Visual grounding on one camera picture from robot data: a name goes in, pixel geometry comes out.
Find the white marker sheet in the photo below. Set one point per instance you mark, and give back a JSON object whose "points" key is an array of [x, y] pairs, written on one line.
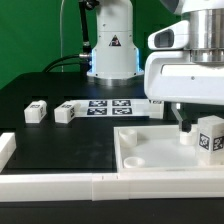
{"points": [[113, 108]]}

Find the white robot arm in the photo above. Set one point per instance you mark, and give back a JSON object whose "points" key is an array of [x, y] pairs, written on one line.
{"points": [[114, 60]]}

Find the white square tabletop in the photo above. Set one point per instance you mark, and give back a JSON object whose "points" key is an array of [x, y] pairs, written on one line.
{"points": [[158, 148]]}

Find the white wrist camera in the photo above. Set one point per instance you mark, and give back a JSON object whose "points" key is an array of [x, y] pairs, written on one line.
{"points": [[173, 37]]}

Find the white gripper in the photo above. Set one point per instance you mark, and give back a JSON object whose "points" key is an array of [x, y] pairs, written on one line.
{"points": [[171, 76]]}

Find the white U-shaped fence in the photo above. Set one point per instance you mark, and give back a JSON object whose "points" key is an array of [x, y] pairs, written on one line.
{"points": [[104, 186]]}

